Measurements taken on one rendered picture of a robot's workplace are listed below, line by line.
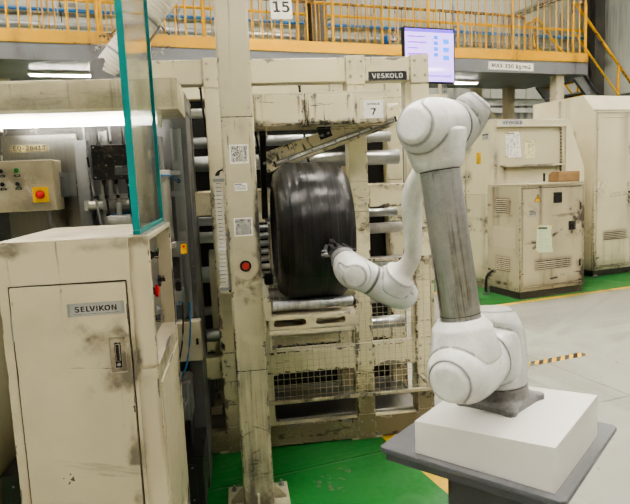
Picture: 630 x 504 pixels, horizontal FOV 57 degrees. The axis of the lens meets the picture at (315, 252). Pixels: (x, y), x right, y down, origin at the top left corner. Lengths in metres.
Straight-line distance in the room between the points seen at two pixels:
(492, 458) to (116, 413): 1.01
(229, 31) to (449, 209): 1.31
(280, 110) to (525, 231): 4.44
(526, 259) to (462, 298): 5.26
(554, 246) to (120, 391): 5.79
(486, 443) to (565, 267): 5.61
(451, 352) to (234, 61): 1.47
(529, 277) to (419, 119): 5.46
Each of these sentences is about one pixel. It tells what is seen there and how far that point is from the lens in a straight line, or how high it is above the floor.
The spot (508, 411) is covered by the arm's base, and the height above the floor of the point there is 0.77.
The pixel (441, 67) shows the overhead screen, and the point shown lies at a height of 2.48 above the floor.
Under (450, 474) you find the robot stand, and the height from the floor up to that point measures 0.63.
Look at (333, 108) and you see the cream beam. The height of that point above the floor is 1.71.
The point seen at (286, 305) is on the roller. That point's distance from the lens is 2.35.
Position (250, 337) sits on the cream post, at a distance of 2.45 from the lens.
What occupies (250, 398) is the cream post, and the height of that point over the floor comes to 0.50.
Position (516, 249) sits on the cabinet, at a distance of 6.69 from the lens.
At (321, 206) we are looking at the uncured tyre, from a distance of 2.21.
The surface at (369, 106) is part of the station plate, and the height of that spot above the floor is 1.71.
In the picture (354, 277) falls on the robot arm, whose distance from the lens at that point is 1.77.
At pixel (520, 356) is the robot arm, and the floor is 0.91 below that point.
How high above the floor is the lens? 1.40
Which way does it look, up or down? 7 degrees down
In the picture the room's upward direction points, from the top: 3 degrees counter-clockwise
